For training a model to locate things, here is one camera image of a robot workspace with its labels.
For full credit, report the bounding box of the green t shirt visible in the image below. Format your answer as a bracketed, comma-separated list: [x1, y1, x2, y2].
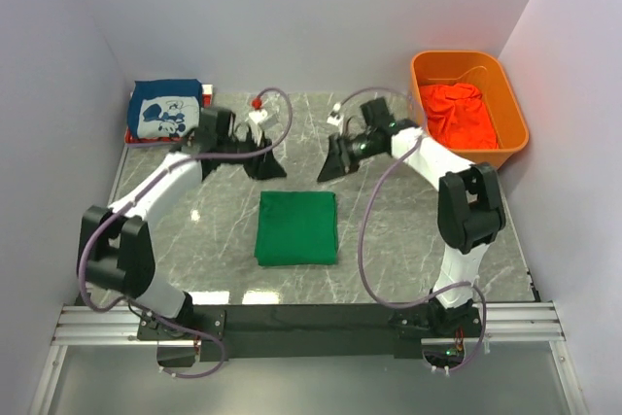
[254, 191, 338, 267]

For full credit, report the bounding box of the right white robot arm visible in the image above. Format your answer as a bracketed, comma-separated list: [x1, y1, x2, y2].
[317, 98, 506, 335]

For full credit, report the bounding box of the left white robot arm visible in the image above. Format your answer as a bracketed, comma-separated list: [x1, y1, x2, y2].
[77, 107, 287, 326]

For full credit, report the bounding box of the folded blue t shirt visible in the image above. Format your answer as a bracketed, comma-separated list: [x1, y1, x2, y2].
[127, 79, 203, 140]

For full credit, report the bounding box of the orange t shirt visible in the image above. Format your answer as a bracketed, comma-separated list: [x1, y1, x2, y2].
[419, 83, 499, 150]

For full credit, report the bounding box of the orange plastic basket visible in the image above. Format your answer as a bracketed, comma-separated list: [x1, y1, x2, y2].
[410, 50, 529, 168]

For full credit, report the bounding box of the black base beam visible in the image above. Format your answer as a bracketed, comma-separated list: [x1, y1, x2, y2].
[137, 301, 482, 368]

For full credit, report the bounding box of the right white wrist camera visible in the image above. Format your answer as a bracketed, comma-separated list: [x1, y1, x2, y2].
[327, 102, 344, 129]

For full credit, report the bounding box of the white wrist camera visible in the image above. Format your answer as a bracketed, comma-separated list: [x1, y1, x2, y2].
[327, 102, 344, 129]
[247, 97, 278, 140]

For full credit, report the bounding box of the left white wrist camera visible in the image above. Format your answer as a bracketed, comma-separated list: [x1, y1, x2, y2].
[247, 97, 278, 140]

